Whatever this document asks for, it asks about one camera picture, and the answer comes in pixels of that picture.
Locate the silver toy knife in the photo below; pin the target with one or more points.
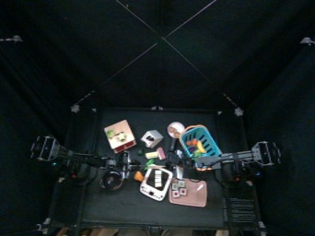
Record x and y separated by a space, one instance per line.
179 172

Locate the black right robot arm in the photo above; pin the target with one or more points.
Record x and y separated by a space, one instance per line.
246 157

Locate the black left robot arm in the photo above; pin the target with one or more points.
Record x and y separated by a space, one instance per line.
62 153

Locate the white toy sushi roll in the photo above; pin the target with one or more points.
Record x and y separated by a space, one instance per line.
158 179

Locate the toy sushi slice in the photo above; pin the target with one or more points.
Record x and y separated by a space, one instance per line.
175 186
176 193
183 191
182 183

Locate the orange toy carrot piece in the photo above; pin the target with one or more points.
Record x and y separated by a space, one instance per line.
138 176

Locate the pink toy block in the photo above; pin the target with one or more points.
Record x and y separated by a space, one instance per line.
162 153

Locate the green toy leaf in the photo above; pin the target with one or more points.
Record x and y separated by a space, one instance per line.
150 162

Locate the green toy vegetable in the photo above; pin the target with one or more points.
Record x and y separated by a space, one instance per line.
196 153

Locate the dark green toy ball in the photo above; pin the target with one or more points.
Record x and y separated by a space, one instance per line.
140 151

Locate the yellow toy block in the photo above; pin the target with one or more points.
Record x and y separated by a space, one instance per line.
151 155

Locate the yellow toy banana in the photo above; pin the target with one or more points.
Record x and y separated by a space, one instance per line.
200 147

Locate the orange toy food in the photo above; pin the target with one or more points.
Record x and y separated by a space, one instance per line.
191 143

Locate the black toy pan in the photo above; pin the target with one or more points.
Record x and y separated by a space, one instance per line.
112 180

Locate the white tray with black top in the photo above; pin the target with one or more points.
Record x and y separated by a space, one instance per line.
155 184

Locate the white shape sorter cube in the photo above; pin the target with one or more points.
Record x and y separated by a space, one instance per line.
152 139

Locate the blue basket with orange rim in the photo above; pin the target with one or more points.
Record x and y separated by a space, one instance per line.
204 138

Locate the pink and white toy bowl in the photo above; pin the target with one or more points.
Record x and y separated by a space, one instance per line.
176 129

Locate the pink cutting board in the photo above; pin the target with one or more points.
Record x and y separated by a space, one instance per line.
191 194

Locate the metal frame corner bracket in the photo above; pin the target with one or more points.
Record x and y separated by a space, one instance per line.
156 108
307 41
239 111
12 39
75 108

